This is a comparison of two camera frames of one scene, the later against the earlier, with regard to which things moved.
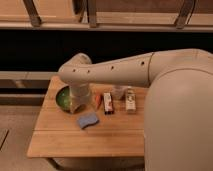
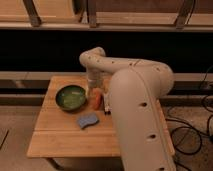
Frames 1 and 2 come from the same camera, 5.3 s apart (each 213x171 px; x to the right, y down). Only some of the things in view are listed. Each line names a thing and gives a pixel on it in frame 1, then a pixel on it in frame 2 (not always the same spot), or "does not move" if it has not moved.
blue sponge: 87,119 does not move
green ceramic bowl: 64,99 does not move
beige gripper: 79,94 -> 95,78
